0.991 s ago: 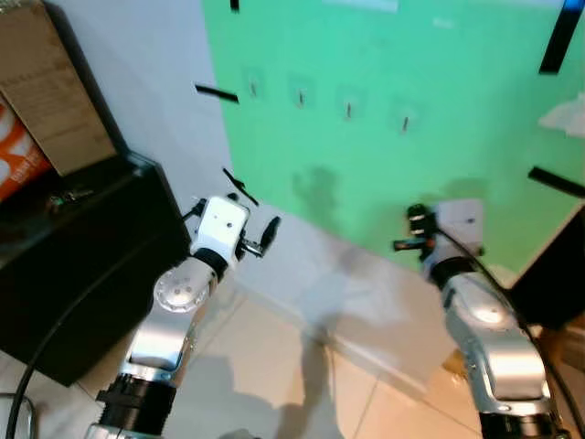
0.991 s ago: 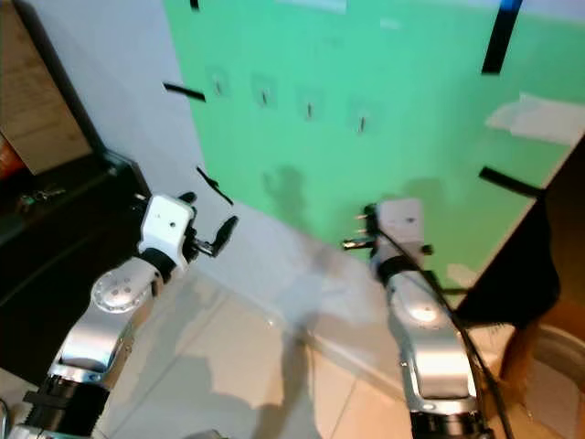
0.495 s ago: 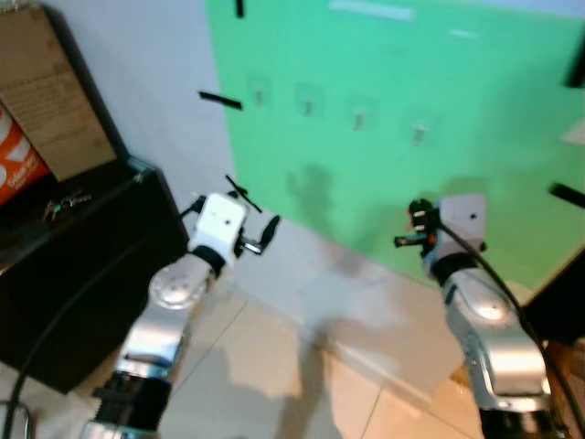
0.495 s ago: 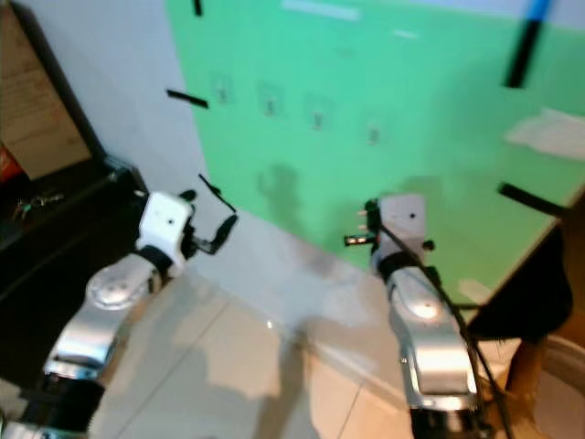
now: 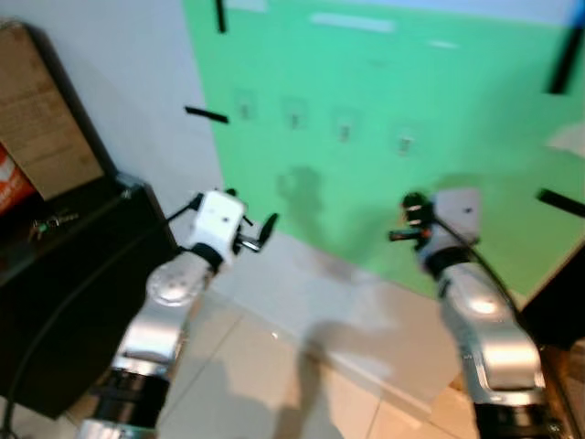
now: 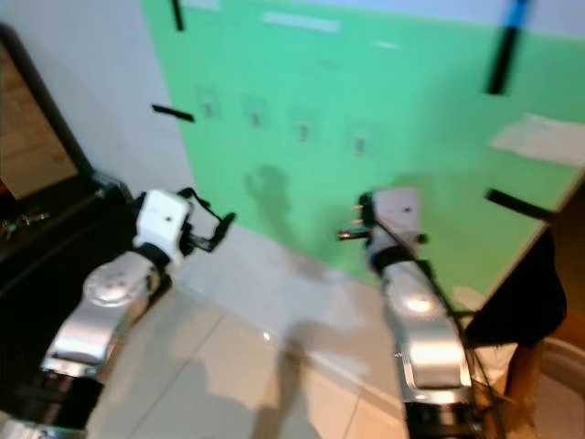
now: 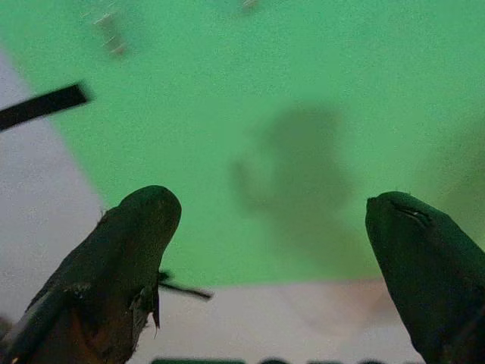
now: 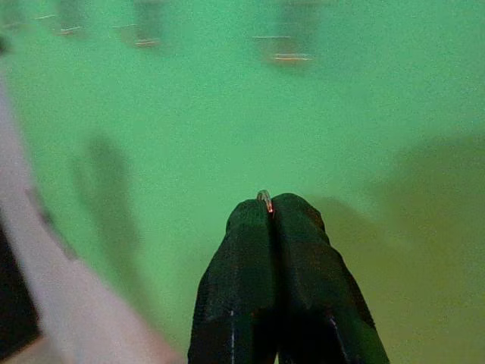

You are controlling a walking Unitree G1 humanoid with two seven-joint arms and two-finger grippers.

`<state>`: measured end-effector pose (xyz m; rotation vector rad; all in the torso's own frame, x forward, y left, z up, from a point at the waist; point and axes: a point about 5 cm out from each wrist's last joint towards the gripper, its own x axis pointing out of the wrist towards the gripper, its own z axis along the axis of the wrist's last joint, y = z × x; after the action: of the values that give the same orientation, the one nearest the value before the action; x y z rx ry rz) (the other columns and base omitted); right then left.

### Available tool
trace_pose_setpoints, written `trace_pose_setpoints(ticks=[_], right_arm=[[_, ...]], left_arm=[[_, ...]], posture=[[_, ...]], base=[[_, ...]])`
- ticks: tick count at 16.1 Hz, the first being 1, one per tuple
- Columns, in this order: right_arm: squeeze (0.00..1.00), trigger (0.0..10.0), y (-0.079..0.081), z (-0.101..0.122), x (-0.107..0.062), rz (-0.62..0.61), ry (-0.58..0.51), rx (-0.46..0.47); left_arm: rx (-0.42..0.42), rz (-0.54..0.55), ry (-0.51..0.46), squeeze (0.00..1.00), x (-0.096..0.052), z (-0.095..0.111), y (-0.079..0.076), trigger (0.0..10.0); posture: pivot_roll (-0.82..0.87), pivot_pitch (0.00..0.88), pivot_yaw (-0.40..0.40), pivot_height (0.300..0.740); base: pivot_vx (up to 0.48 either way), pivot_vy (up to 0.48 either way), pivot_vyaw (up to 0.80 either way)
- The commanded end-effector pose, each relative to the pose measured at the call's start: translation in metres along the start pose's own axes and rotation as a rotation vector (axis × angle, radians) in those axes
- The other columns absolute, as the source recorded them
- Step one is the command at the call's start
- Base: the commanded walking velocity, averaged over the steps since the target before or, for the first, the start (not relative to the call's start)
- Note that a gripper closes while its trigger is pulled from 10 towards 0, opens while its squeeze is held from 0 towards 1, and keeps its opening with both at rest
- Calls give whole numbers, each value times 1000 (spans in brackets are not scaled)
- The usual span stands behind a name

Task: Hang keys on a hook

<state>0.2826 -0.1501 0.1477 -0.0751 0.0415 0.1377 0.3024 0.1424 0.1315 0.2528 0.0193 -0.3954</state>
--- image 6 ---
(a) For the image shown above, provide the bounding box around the bunch of keys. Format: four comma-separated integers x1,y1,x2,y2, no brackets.
7,211,51,233

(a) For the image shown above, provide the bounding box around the green board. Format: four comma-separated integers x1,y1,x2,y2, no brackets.
142,0,585,314

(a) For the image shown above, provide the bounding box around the black cabinet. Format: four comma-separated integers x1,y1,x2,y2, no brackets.
0,168,149,412

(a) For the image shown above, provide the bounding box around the person in black clothes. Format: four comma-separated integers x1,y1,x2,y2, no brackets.
464,227,569,433

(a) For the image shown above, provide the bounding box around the white round bin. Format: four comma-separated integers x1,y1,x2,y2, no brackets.
532,337,585,439

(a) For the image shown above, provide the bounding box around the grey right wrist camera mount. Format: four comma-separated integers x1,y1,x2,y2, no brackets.
371,187,424,262

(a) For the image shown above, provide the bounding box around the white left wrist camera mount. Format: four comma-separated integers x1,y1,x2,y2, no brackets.
133,188,195,268

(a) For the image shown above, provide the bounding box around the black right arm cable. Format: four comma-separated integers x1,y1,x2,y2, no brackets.
370,212,508,439

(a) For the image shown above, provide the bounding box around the small wall hook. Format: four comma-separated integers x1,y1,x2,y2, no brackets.
197,87,218,120
246,97,268,130

